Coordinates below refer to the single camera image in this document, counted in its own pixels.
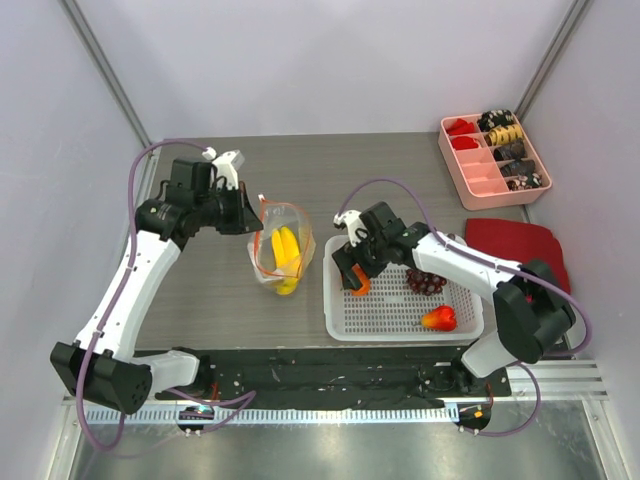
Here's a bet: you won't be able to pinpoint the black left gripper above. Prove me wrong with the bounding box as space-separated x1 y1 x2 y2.
195 181 263 235

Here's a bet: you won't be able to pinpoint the orange toy pumpkin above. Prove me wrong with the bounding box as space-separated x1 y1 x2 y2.
342 265 371 296

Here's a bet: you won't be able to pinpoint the clear zip bag orange zipper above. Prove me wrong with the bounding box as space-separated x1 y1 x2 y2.
247 194 316 296

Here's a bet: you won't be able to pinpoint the yellow toy banana bunch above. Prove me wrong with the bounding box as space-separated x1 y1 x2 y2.
271 226 301 296

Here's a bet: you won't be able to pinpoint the dark red toy grapes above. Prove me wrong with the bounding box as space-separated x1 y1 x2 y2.
405 269 448 296

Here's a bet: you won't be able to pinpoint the red toy pepper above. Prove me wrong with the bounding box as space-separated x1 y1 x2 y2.
416 305 458 332

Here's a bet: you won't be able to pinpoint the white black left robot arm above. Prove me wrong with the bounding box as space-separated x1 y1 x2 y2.
50 150 263 415

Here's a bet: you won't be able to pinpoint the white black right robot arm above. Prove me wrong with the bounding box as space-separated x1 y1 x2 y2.
332 202 576 395

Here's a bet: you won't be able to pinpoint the white perforated plastic basket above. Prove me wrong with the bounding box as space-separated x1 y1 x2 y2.
323 235 484 344

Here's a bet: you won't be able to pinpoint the folded red cloth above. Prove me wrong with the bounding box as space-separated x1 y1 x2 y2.
464 218 571 293

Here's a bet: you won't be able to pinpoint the red cloth piece lower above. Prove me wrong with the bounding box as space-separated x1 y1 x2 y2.
450 136 480 151

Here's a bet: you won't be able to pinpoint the red cloth piece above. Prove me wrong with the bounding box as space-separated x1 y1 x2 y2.
450 136 480 151
445 118 476 136

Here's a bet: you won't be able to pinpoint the pink compartment tray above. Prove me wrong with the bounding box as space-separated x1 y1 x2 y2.
438 113 553 211

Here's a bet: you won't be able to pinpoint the red cloth piece upper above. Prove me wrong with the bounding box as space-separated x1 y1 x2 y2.
445 118 476 136

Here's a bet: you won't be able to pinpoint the dark patterned rolled cloth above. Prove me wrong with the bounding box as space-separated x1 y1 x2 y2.
500 159 536 177

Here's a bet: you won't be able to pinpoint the dark dotted rolled cloth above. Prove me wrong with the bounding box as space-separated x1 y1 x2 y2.
506 172 542 191

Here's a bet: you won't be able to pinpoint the dark brown rolled cloth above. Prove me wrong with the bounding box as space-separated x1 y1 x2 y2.
493 139 526 161

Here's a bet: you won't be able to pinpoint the black floral rolled cloth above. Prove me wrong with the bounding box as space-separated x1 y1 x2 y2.
477 109 515 132

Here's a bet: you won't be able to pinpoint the yellow striped rolled cloth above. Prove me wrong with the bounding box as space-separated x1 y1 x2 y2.
484 124 524 146

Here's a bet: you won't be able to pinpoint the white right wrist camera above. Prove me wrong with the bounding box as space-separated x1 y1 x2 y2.
333 210 369 247

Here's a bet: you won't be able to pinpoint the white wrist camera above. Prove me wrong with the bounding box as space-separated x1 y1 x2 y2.
202 147 245 191
333 210 369 247

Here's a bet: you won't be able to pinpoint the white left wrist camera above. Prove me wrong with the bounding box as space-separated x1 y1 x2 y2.
202 147 245 191

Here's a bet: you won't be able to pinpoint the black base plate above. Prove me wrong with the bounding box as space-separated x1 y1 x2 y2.
154 347 513 412

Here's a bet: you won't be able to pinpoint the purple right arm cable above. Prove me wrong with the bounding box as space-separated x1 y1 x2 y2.
335 178 594 438

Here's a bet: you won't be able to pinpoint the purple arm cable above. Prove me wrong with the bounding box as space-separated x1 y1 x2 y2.
335 178 594 438
74 139 257 452

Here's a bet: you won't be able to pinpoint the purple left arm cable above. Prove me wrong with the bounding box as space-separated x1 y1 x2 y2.
74 139 257 452

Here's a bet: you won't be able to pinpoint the white slotted cable duct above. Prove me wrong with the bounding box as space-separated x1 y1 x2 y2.
83 405 460 425

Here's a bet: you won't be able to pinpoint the aluminium frame rail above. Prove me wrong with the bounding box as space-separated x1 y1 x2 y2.
58 0 152 147

